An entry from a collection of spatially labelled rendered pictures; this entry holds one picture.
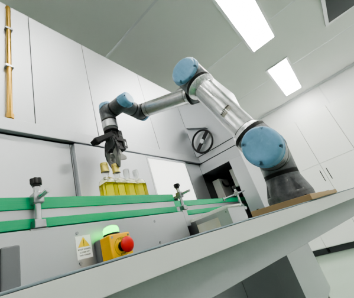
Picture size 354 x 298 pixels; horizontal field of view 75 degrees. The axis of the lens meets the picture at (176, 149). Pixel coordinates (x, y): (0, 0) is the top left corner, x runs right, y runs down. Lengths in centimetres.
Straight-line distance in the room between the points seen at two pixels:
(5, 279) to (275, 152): 66
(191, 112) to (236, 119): 140
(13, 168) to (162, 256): 81
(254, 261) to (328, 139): 408
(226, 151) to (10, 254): 161
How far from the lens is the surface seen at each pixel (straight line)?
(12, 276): 55
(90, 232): 72
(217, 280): 46
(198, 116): 211
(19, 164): 107
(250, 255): 53
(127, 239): 66
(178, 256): 35
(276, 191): 83
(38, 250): 66
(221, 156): 191
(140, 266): 32
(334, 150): 450
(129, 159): 135
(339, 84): 525
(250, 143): 72
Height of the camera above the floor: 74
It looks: 23 degrees up
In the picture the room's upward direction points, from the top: 19 degrees counter-clockwise
